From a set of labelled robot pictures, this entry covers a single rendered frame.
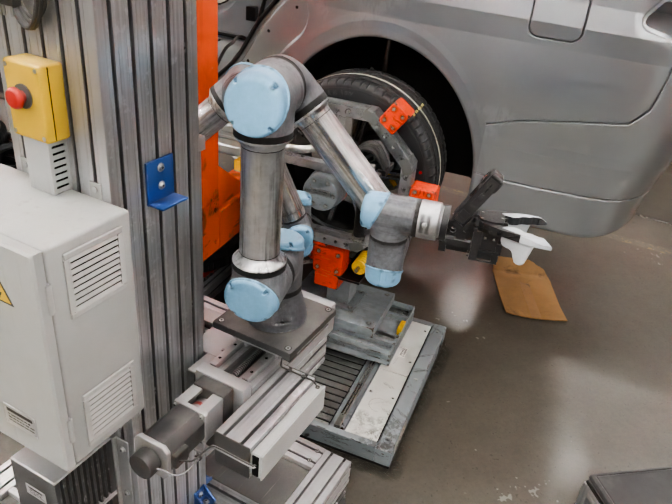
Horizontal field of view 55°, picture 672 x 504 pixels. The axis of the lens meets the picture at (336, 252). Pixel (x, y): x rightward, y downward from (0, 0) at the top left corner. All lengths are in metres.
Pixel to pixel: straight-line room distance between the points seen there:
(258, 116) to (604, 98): 1.37
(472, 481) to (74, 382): 1.55
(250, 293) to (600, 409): 1.88
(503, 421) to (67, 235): 1.96
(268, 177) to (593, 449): 1.85
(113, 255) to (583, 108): 1.60
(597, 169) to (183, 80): 1.49
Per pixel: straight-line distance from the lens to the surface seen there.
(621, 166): 2.36
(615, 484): 2.12
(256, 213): 1.29
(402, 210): 1.22
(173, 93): 1.29
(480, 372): 2.88
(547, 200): 2.39
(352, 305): 2.72
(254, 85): 1.18
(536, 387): 2.90
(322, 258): 2.46
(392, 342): 2.66
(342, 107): 2.23
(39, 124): 1.21
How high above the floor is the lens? 1.76
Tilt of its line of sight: 29 degrees down
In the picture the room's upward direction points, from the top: 6 degrees clockwise
